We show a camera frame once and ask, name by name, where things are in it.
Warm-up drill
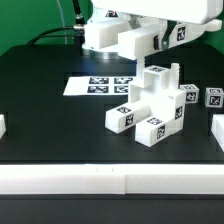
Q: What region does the white chair back frame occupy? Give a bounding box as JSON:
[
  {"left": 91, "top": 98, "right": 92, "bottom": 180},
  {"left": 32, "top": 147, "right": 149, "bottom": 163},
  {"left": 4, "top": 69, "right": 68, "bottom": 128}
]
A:
[{"left": 84, "top": 14, "right": 223, "bottom": 62}]

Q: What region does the white flat tag plate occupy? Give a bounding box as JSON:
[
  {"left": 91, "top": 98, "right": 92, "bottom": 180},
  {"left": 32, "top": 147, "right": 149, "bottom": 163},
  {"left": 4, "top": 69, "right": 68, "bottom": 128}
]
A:
[{"left": 63, "top": 76, "right": 134, "bottom": 96}]

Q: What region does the white tagged cube left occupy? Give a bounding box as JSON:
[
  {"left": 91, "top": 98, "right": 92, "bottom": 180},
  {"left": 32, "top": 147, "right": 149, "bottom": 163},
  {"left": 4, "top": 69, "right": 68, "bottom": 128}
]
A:
[{"left": 180, "top": 84, "right": 199, "bottom": 104}]

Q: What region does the black cable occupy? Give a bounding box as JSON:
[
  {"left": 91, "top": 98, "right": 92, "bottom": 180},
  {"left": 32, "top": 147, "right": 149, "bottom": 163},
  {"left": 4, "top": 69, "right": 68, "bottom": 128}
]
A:
[{"left": 26, "top": 0, "right": 88, "bottom": 46}]

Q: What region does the white block right edge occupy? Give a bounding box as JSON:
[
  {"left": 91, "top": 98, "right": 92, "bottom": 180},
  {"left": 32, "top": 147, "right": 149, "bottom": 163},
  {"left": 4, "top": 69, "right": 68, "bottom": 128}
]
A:
[{"left": 211, "top": 114, "right": 224, "bottom": 152}]

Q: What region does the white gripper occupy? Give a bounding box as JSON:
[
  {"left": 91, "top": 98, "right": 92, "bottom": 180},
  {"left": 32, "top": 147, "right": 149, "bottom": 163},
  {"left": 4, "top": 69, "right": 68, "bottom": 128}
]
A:
[{"left": 91, "top": 0, "right": 224, "bottom": 50}]

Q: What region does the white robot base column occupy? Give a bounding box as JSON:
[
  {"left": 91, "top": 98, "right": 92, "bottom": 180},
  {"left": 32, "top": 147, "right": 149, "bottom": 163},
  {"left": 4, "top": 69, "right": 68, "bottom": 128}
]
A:
[{"left": 82, "top": 7, "right": 136, "bottom": 59}]

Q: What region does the white front rail bar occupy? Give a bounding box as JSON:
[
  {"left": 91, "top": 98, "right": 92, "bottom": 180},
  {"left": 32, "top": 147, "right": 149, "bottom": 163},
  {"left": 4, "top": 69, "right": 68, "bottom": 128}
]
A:
[{"left": 0, "top": 164, "right": 224, "bottom": 195}]

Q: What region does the white tagged cube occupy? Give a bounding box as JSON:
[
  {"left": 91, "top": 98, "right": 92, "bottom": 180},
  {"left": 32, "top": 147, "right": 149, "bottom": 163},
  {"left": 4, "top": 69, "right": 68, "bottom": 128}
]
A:
[
  {"left": 205, "top": 87, "right": 224, "bottom": 108},
  {"left": 180, "top": 84, "right": 199, "bottom": 104}
]

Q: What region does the white tagged cube right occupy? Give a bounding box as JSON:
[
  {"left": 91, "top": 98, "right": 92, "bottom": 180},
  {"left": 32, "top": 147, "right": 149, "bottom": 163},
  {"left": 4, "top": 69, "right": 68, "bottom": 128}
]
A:
[{"left": 205, "top": 87, "right": 224, "bottom": 108}]

